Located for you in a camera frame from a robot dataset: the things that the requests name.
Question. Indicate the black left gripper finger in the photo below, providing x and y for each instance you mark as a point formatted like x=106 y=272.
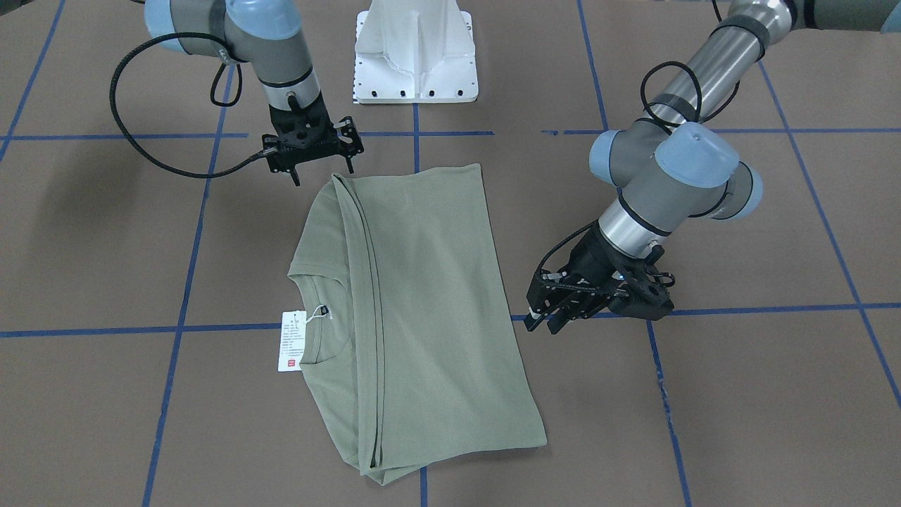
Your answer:
x=560 y=318
x=533 y=319

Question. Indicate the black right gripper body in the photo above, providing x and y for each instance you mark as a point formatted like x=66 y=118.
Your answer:
x=348 y=134

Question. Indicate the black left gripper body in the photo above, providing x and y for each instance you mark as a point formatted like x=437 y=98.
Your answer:
x=593 y=263

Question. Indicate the olive green long-sleeve shirt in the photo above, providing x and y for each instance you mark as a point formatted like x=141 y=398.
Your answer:
x=412 y=357

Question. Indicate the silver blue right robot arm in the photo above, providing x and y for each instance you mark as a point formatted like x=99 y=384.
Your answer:
x=268 y=36

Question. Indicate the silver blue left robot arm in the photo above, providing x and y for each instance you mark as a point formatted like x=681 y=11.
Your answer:
x=669 y=167

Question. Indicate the white paper hang tag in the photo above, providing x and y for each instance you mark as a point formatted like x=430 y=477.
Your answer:
x=292 y=338

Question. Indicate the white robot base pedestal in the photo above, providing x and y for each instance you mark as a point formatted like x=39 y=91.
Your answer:
x=414 y=52

